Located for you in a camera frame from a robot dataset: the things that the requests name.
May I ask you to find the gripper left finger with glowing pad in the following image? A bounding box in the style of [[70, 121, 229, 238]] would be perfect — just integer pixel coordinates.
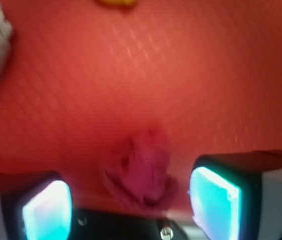
[[0, 171, 73, 240]]

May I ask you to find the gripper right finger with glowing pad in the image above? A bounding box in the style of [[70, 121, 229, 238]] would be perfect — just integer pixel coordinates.
[[189, 150, 282, 240]]

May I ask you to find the red paper ball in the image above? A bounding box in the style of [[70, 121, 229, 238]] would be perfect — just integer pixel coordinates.
[[101, 128, 178, 212]]

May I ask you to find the red plastic tray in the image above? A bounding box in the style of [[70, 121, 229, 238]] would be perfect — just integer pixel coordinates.
[[0, 0, 282, 220]]

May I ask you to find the yellow rubber duck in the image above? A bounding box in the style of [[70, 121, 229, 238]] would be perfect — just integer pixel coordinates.
[[95, 0, 139, 9]]

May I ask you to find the black metal bracket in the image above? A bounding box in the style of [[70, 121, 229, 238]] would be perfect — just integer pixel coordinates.
[[68, 208, 189, 240]]

